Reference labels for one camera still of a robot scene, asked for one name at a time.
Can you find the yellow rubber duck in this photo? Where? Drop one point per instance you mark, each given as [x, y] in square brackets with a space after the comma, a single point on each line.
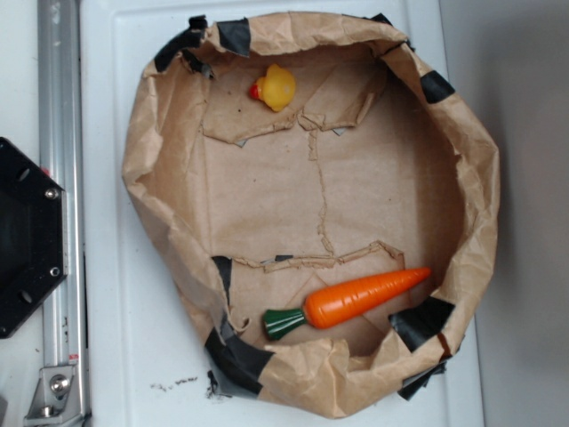
[276, 88]

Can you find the brown paper bag tray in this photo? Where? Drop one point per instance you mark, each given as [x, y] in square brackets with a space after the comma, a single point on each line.
[376, 165]

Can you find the orange toy carrot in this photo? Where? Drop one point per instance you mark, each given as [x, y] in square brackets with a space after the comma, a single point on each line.
[333, 305]

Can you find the aluminium extrusion rail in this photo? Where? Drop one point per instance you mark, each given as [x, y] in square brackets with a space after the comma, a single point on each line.
[60, 153]

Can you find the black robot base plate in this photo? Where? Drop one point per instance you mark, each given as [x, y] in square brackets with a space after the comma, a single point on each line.
[32, 237]

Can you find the metal corner bracket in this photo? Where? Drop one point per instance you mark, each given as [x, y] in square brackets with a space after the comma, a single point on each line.
[56, 398]

